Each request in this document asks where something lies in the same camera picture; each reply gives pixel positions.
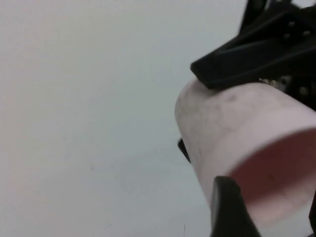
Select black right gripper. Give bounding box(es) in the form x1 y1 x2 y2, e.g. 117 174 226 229
191 6 316 111

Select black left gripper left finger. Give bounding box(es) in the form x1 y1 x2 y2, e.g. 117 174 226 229
211 176 262 237

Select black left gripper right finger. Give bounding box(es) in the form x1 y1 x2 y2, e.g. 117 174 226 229
308 187 316 237

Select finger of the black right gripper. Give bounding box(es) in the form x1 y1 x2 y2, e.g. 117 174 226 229
177 137 192 163

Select pink plastic cup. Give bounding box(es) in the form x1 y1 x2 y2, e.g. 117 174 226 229
174 80 316 228

